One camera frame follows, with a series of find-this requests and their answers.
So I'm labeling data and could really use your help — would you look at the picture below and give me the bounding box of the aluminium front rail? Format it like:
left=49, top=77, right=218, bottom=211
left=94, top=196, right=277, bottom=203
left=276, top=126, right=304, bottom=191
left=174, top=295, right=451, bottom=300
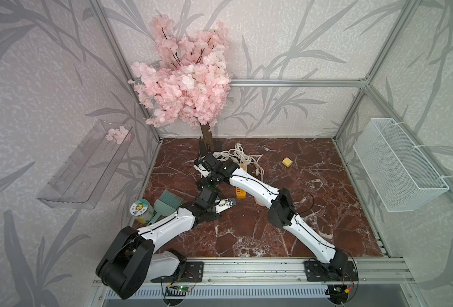
left=92, top=256, right=415, bottom=287

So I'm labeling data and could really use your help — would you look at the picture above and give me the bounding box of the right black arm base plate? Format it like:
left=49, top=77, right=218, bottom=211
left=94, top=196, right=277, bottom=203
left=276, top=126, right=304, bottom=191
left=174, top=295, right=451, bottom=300
left=303, top=259, right=359, bottom=283

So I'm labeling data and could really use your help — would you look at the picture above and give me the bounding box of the green tape roll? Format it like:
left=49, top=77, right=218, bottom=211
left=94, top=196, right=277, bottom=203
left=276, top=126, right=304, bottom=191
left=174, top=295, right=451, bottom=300
left=129, top=199, right=155, bottom=224

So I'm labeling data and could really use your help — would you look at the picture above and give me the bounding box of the orange power strip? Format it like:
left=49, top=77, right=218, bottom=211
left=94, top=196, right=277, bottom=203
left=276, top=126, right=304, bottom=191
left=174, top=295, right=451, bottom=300
left=235, top=188, right=246, bottom=199

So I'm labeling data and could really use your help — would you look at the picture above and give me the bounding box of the white wire mesh basket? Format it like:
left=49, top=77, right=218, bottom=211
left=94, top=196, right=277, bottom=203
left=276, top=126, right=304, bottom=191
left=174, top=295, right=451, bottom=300
left=353, top=118, right=450, bottom=212

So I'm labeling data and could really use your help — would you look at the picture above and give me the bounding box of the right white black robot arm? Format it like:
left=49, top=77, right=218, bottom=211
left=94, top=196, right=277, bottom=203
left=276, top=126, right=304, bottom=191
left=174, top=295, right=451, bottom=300
left=194, top=153, right=348, bottom=276

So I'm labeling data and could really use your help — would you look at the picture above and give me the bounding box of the pink cherry blossom tree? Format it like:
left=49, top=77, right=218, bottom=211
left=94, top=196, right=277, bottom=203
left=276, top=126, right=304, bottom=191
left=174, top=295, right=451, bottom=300
left=130, top=15, right=231, bottom=152

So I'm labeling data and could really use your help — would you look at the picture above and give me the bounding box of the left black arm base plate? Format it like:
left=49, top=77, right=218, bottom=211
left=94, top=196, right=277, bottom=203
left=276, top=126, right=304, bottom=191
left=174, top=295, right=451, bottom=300
left=159, top=261, right=205, bottom=283

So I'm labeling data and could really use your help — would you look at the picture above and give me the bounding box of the yellow charger plug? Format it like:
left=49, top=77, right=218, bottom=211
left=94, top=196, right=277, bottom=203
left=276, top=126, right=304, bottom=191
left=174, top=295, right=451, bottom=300
left=282, top=157, right=293, bottom=168

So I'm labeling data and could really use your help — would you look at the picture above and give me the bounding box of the clear acrylic wall shelf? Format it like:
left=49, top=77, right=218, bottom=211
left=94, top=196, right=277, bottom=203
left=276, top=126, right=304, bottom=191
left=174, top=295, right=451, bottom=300
left=36, top=120, right=134, bottom=210

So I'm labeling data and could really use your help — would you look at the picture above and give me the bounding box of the white charger plug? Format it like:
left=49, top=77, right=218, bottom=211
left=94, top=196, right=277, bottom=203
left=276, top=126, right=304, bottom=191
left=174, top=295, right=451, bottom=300
left=194, top=161, right=209, bottom=173

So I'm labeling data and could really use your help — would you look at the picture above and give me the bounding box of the white orange strip cable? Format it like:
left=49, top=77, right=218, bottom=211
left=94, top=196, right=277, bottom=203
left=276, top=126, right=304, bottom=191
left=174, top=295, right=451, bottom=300
left=212, top=142, right=266, bottom=181

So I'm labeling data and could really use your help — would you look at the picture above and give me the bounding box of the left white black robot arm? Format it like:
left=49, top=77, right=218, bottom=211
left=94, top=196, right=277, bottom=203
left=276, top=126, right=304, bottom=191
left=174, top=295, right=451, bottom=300
left=96, top=175, right=229, bottom=299

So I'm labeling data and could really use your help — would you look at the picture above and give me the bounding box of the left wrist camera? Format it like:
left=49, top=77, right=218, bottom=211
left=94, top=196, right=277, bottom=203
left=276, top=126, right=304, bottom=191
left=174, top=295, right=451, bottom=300
left=215, top=198, right=237, bottom=214

